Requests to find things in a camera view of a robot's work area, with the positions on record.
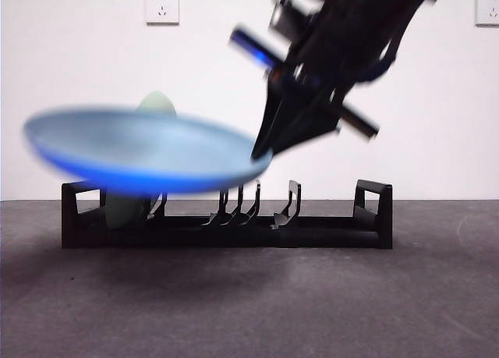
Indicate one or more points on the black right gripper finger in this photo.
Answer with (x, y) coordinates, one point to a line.
(269, 120)
(304, 130)

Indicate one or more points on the pale green round plate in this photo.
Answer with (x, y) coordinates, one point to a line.
(156, 102)

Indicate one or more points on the blue round plate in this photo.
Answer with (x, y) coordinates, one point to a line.
(148, 155)

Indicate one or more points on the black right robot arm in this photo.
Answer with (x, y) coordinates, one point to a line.
(362, 7)

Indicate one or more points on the black plastic plate rack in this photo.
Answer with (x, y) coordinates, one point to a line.
(331, 233)

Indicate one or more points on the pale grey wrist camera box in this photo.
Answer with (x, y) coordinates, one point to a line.
(290, 20)

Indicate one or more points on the white wall socket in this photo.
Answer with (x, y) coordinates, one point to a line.
(163, 7)
(488, 9)

